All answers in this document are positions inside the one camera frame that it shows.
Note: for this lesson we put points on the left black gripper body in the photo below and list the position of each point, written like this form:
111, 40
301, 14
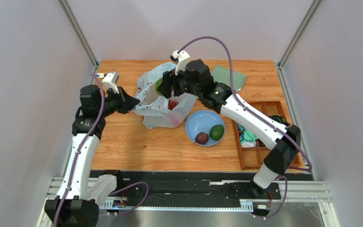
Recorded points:
111, 103

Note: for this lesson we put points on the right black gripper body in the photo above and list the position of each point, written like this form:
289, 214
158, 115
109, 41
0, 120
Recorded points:
174, 85

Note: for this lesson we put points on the dark green round fruit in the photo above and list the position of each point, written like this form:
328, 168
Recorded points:
157, 84

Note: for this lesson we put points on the red apple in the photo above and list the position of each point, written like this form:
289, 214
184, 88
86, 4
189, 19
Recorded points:
172, 104

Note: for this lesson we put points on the light blue cartoon plastic bag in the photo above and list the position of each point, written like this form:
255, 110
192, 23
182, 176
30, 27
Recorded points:
154, 108

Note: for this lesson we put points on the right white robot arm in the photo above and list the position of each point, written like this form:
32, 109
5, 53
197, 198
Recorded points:
283, 141

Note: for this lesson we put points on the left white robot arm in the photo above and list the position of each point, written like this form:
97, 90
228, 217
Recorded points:
75, 204

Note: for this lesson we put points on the blue round plate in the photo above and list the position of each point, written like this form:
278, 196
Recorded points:
202, 121

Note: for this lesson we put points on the green avocado fruit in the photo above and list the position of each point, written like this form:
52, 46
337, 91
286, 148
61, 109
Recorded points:
217, 132

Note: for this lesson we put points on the dark purple passion fruit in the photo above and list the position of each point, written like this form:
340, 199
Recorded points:
201, 138

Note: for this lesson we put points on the teal white socks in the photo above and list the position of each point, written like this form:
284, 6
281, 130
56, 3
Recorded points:
247, 138

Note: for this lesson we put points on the wooden compartment tray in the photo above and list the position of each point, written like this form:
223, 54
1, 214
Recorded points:
252, 158

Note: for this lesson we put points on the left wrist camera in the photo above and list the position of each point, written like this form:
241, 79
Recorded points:
109, 80

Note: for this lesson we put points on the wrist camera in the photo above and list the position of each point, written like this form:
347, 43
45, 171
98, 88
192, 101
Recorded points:
109, 80
181, 58

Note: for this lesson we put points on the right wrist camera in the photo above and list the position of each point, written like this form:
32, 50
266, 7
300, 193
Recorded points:
181, 58

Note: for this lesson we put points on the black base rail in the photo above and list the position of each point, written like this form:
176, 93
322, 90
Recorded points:
192, 189

